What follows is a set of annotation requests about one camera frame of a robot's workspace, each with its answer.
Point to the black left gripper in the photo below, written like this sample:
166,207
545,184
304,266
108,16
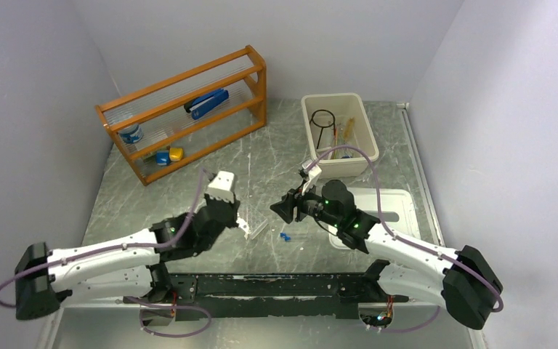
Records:
235,206

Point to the white bin lid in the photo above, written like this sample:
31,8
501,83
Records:
398,209

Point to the blue white tape roll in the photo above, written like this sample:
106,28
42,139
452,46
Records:
131,134

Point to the blue stapler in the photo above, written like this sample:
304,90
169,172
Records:
200,106

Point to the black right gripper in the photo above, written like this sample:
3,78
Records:
285,208

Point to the black metal ring tripod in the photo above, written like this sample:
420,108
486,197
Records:
325,122

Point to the clear plastic bag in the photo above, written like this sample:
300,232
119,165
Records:
252,228

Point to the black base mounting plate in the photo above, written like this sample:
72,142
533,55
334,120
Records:
277,294

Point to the blue capped pins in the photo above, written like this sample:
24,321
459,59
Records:
285,236

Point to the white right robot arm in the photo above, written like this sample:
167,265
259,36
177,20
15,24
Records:
460,281

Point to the beige plastic bin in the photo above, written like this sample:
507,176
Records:
344,106

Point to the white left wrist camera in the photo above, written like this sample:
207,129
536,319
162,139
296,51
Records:
221,187

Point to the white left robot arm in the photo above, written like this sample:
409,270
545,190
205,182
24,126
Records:
132,266

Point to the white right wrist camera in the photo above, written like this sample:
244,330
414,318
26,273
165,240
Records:
310,175

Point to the tan test tube brush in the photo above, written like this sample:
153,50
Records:
347,130

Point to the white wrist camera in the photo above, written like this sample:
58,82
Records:
310,175
221,187

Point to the colourful plastic spoons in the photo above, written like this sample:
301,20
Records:
338,139

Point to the blue yellow small objects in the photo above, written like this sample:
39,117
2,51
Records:
166,156

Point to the orange wooden rack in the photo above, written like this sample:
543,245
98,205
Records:
158,109

